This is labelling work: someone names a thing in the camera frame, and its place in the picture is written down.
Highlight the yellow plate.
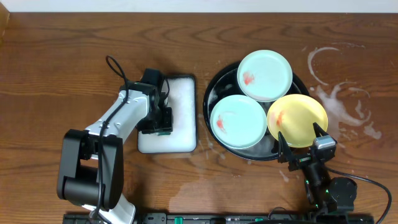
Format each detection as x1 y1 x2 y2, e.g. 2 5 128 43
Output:
267 94 328 148

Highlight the round black tray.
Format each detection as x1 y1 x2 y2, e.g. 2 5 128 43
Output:
202 60 310 162

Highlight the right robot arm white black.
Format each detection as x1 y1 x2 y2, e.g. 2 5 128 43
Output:
278 123 357 223

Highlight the black rectangular soapy water tray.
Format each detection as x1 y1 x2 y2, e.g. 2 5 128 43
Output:
137 75 197 154

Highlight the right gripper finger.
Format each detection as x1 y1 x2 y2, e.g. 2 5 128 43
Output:
313 122 328 137
277 131 293 163

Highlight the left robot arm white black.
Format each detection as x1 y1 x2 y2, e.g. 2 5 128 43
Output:
57 82 172 223

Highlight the mint plate top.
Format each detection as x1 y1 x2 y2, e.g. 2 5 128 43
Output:
236 50 293 102

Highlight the mint plate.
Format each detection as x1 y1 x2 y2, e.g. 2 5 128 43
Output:
236 50 293 102
210 95 267 149

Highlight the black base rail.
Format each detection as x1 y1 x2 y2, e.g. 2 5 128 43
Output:
62 212 375 224

